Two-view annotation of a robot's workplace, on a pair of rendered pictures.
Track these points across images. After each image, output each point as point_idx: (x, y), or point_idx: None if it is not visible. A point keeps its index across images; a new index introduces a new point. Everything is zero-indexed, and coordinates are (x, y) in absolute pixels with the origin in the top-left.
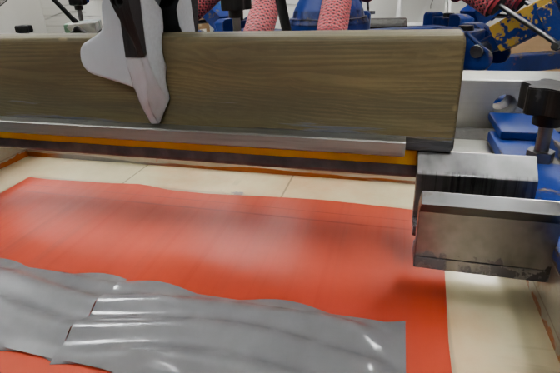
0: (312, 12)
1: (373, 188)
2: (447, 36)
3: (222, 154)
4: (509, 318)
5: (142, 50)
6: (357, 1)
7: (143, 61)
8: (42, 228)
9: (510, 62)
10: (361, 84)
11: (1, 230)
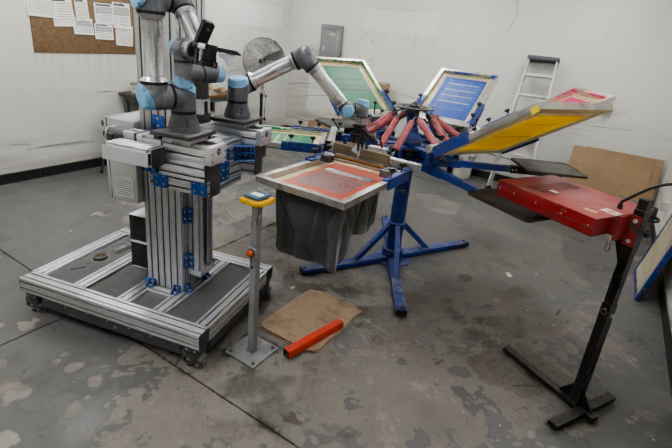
0: None
1: None
2: (387, 155)
3: (364, 163)
4: None
5: (358, 150)
6: (417, 136)
7: (358, 151)
8: (340, 168)
9: (474, 164)
10: (379, 158)
11: (335, 167)
